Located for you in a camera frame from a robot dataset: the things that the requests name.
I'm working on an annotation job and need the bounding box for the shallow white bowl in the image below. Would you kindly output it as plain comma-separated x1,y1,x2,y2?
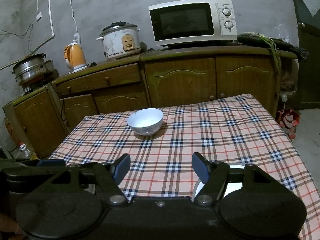
192,178,242,202

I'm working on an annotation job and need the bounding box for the blue-white ceramic bowl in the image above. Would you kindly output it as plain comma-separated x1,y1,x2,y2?
127,108,164,137

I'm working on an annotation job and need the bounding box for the person's left hand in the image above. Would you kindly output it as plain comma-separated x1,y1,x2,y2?
1,215,25,240

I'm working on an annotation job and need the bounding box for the cooking oil bottle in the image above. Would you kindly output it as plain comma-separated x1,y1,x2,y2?
19,142,38,160

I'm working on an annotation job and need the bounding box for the plaid tablecloth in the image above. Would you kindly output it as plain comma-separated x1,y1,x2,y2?
52,94,319,239

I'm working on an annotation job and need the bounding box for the brown wooden sideboard cabinet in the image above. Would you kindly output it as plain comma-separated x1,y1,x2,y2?
3,46,297,157

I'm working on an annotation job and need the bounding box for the red item on floor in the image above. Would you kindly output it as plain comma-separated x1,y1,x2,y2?
276,109,300,140

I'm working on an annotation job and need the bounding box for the stacked steel steamer pot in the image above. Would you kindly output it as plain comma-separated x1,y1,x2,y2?
13,53,59,94

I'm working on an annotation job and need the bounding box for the orange electric kettle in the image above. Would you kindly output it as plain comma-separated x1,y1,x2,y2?
63,33,89,74

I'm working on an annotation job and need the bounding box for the white rice cooker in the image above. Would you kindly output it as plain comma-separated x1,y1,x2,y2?
96,21,141,61

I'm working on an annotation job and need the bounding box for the green cloth on cabinet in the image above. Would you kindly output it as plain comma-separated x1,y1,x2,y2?
238,32,310,83

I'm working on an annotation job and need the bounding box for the white microwave oven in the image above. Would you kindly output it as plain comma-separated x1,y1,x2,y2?
149,0,238,46

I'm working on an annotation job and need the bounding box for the dark door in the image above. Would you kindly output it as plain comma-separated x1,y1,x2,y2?
293,0,319,109

